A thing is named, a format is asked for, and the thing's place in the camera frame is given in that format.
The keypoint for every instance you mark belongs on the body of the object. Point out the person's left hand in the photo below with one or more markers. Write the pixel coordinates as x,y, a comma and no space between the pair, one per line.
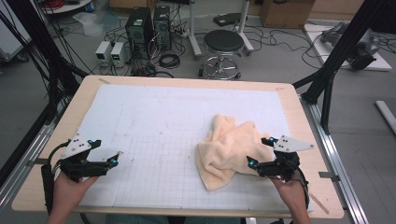
68,196

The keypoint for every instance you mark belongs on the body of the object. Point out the white round table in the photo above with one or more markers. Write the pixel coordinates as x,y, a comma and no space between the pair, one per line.
67,6

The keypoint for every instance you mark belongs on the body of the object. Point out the white tube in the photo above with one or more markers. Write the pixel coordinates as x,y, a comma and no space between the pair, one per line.
386,113

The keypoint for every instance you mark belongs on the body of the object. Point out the person's right hand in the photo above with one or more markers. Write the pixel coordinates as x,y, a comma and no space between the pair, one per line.
294,194

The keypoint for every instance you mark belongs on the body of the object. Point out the cardboard box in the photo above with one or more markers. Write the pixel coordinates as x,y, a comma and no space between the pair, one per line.
286,14

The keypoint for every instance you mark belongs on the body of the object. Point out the cream towel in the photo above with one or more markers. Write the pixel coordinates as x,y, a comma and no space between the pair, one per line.
230,149

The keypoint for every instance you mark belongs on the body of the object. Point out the aluminium table rail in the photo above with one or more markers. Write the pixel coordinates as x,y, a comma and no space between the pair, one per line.
18,174
339,161

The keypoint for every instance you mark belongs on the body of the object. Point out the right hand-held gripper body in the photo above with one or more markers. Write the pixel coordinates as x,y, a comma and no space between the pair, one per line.
285,165

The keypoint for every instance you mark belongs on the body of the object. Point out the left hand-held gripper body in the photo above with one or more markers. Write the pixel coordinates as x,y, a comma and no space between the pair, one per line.
77,168

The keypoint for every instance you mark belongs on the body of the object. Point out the white power supply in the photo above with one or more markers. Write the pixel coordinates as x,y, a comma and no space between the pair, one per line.
119,54
103,51

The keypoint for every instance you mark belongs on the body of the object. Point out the white power strip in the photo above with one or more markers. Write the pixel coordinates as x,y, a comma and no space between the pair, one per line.
183,33

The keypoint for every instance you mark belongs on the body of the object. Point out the black round stool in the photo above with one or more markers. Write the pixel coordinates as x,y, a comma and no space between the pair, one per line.
223,40

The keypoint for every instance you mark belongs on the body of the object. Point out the white panel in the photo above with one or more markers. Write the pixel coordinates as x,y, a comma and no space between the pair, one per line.
9,37

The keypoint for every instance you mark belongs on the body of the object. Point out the large black computer tower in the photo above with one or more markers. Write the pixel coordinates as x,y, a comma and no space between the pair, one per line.
138,29

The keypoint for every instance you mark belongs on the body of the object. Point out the grey machine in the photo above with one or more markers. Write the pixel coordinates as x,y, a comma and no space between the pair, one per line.
358,43

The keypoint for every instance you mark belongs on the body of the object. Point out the slim black computer tower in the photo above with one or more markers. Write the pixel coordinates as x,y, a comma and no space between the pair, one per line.
162,26

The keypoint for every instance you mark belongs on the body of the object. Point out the white floor board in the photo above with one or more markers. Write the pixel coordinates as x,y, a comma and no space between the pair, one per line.
317,43

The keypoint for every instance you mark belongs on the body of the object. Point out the clear plastic bag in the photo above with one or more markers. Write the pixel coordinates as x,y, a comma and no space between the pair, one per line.
93,23

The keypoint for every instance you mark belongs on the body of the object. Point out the black flat device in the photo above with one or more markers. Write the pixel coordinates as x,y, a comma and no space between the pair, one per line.
227,19

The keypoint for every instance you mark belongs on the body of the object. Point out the white grid mat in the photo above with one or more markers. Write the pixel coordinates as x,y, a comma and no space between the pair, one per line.
162,118

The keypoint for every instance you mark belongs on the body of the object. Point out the white stand leg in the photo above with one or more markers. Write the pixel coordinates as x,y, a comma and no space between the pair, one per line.
193,34
244,28

